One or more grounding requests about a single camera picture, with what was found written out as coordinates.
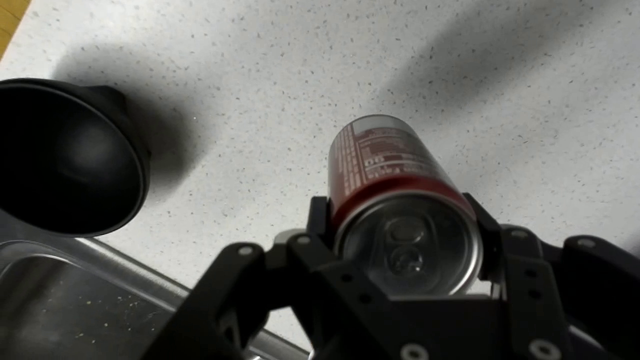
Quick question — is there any stainless steel double sink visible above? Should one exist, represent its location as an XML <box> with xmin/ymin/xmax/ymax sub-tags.
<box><xmin>0</xmin><ymin>210</ymin><xmax>311</xmax><ymax>360</ymax></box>

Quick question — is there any black bowl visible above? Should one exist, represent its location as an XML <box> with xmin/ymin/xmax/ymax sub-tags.
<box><xmin>0</xmin><ymin>78</ymin><xmax>149</xmax><ymax>237</ymax></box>

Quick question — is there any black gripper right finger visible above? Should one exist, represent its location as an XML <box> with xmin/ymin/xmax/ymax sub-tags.
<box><xmin>466</xmin><ymin>195</ymin><xmax>640</xmax><ymax>360</ymax></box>

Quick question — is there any red soda can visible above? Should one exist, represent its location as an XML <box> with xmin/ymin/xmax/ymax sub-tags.
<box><xmin>327</xmin><ymin>115</ymin><xmax>481</xmax><ymax>301</ymax></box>

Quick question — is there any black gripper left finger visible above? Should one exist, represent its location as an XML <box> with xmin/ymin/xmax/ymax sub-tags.
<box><xmin>141</xmin><ymin>197</ymin><xmax>374</xmax><ymax>360</ymax></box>

